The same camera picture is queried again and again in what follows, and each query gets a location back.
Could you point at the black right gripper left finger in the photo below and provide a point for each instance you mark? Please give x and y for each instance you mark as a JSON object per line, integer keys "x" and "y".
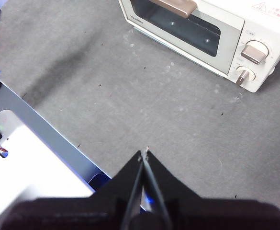
{"x": 101, "y": 210}

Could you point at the large cream oven knob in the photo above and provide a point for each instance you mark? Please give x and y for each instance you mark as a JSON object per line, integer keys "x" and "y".
{"x": 253, "y": 52}

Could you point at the cream Toshiba toaster oven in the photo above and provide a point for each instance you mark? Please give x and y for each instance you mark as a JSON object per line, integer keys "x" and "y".
{"x": 269, "y": 26}

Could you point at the small cream oven knob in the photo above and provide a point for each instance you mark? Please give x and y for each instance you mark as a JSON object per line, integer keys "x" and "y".
{"x": 243, "y": 75}

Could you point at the white metal base plate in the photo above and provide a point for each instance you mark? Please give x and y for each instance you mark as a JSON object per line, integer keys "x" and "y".
{"x": 29, "y": 167}

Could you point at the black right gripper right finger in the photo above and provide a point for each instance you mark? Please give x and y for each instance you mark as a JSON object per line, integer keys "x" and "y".
{"x": 202, "y": 213}

